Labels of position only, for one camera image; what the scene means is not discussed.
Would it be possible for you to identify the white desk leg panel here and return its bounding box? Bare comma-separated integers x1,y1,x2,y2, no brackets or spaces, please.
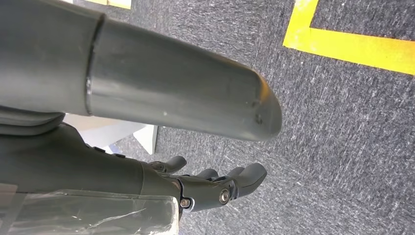
63,113,159,155

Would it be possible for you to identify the yellow floor tape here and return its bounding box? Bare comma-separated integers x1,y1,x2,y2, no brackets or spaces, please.
282,0,415,76

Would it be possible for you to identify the clear tape wrapped mount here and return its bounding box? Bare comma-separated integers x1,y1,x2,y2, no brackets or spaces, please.
0,189,180,235

